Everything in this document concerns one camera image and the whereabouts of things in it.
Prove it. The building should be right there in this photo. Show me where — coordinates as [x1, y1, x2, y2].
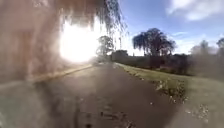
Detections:
[111, 49, 129, 63]

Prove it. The small tree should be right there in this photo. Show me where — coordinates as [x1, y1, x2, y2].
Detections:
[96, 35, 115, 58]

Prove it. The dark asphalt path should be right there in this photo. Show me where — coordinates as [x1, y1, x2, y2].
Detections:
[0, 62, 188, 128]

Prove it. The large dark tree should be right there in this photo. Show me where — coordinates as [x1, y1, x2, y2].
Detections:
[131, 27, 177, 58]

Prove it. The weeping tree with hanging branches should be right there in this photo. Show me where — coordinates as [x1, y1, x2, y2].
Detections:
[56, 0, 128, 43]

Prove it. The pale kerb strip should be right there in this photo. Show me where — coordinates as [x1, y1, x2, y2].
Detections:
[26, 63, 96, 84]

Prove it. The dark hedge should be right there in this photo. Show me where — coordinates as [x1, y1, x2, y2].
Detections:
[111, 53, 224, 80]

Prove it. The grass stretch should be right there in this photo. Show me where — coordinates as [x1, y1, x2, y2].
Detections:
[114, 62, 224, 128]

